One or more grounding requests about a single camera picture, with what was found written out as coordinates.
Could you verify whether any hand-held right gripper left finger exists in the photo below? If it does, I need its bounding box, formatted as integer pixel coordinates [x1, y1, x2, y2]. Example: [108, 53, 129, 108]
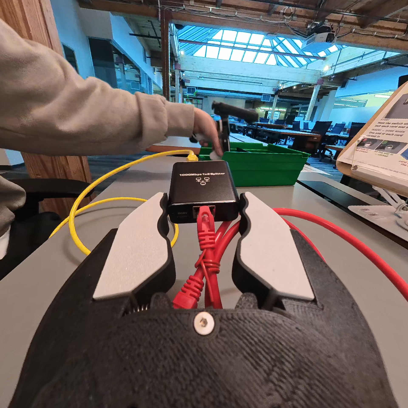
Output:
[93, 191, 176, 301]

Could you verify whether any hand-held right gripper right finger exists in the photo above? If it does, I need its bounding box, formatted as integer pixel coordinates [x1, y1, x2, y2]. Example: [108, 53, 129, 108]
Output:
[232, 191, 316, 301]

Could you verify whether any green plastic bin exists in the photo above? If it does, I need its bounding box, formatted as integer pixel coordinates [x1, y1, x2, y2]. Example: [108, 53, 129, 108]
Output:
[198, 142, 310, 187]

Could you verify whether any red ethernet cable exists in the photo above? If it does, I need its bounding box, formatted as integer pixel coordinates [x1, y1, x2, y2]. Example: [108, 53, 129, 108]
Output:
[172, 205, 408, 310]

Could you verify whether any black ethernet splitter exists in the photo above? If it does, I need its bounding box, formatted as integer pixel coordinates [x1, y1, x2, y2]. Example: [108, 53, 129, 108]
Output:
[167, 160, 241, 225]

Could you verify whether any yellow ethernet cable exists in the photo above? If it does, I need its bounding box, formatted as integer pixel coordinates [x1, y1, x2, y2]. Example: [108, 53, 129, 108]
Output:
[49, 149, 199, 257]

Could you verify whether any person's left forearm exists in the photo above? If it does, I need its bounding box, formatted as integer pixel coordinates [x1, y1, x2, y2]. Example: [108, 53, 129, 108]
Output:
[0, 18, 197, 157]

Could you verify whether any person's left hand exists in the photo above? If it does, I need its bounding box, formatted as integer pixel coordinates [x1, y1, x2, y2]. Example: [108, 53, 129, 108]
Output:
[190, 107, 224, 157]

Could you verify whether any black office chair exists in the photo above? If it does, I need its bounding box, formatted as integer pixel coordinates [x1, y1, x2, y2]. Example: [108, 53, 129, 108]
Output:
[0, 178, 95, 280]

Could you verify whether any white stand base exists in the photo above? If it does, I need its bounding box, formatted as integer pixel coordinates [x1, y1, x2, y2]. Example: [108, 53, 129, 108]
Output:
[365, 186, 408, 243]

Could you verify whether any instruction sheet board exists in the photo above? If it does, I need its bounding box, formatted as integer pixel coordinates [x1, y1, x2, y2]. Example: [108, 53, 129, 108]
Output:
[336, 80, 408, 198]

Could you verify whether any wooden door panel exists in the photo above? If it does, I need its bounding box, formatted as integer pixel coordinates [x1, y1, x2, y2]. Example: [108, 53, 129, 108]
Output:
[0, 0, 93, 220]

